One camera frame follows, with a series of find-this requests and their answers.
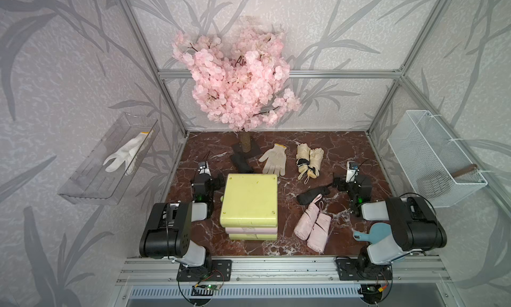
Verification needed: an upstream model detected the black umbrella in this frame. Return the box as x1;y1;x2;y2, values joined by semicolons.
296;185;330;206
230;153;254;173

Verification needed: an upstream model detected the green pink drawer cabinet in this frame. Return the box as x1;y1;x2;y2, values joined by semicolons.
220;173;278;241

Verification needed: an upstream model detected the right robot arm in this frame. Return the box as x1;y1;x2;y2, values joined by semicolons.
332;175;447;277

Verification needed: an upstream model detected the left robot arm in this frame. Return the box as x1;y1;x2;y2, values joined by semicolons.
139;173;225;271

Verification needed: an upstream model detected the beige folded umbrella right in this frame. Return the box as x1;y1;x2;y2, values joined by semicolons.
307;148;324;179

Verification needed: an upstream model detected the beige folded umbrella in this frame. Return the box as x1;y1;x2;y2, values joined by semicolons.
307;148;324;179
296;143;311;180

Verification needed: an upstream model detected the pink folded umbrella right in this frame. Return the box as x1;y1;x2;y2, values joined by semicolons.
307;213;331;254

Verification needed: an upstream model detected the beige folded umbrella left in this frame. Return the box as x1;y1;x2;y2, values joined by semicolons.
296;143;311;180

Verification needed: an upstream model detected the blue paddle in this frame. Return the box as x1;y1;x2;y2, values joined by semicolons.
353;223;392;244

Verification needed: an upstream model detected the brown brush in basket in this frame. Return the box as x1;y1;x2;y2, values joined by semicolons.
417;164;478;199

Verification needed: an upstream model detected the white knit glove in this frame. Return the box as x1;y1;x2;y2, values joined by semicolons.
258;143;287;177

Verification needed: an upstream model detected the pink cherry blossom tree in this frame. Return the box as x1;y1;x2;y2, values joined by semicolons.
172;26;302;131

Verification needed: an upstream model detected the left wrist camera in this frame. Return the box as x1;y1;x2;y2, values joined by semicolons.
198;161;211;175

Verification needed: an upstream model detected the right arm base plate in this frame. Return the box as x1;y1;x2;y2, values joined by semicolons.
334;256;393;282

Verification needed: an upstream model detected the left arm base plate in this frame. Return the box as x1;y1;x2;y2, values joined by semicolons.
176;259;232;283

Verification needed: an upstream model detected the white wire wall basket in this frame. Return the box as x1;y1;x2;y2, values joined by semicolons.
387;110;488;208

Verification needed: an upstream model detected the clear acrylic wall shelf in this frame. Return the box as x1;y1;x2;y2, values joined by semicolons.
58;112;160;205

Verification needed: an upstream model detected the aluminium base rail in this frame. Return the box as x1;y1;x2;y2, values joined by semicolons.
115;255;452;286

